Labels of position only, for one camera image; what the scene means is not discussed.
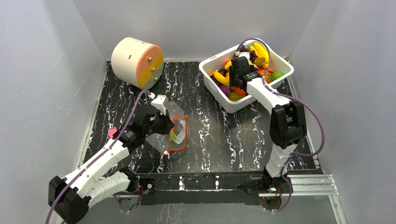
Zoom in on pink tag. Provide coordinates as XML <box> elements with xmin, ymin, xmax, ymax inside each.
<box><xmin>107</xmin><ymin>127</ymin><xmax>118</xmax><ymax>138</ymax></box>

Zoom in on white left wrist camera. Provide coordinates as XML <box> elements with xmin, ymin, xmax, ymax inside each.
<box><xmin>150</xmin><ymin>95</ymin><xmax>169</xmax><ymax>115</ymax></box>

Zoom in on yellow toy banana left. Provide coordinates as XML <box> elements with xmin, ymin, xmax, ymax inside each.
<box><xmin>213</xmin><ymin>71</ymin><xmax>230</xmax><ymax>86</ymax></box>

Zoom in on clear zip bag orange zipper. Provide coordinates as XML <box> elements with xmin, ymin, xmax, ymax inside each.
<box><xmin>146</xmin><ymin>100</ymin><xmax>188</xmax><ymax>155</ymax></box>

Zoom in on yellow toy banana bunch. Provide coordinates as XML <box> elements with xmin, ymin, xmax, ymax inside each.
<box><xmin>251</xmin><ymin>42</ymin><xmax>269</xmax><ymax>69</ymax></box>

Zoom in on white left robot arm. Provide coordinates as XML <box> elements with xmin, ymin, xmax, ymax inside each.
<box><xmin>48</xmin><ymin>105</ymin><xmax>174</xmax><ymax>224</ymax></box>

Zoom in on cream cylinder orange yellow face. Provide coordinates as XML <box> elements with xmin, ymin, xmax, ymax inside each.
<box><xmin>111</xmin><ymin>37</ymin><xmax>164</xmax><ymax>90</ymax></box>

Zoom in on orange netted toy fruit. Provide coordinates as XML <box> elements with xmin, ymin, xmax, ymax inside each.
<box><xmin>258</xmin><ymin>70</ymin><xmax>273</xmax><ymax>84</ymax></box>

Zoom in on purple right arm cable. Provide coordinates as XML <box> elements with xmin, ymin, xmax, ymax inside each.
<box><xmin>235</xmin><ymin>37</ymin><xmax>326</xmax><ymax>212</ymax></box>

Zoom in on dark purple toy grapes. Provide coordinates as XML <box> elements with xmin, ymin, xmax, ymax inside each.
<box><xmin>237</xmin><ymin>45</ymin><xmax>258</xmax><ymax>63</ymax></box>

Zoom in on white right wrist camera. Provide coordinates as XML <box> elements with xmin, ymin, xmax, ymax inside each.
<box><xmin>235</xmin><ymin>51</ymin><xmax>252</xmax><ymax>65</ymax></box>

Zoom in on orange toy carrot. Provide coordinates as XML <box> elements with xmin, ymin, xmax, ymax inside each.
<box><xmin>168</xmin><ymin>127</ymin><xmax>179</xmax><ymax>144</ymax></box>

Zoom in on white plastic food bin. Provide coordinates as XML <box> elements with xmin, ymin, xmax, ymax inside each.
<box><xmin>199</xmin><ymin>45</ymin><xmax>294</xmax><ymax>113</ymax></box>

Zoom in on green toy vegetable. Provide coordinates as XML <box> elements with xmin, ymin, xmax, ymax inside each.
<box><xmin>271</xmin><ymin>70</ymin><xmax>284</xmax><ymax>81</ymax></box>

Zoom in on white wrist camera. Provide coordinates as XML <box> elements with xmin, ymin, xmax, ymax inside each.
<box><xmin>235</xmin><ymin>51</ymin><xmax>252</xmax><ymax>65</ymax></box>
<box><xmin>150</xmin><ymin>95</ymin><xmax>169</xmax><ymax>115</ymax></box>

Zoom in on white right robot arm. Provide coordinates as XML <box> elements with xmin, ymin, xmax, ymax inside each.
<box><xmin>229</xmin><ymin>57</ymin><xmax>307</xmax><ymax>194</ymax></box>

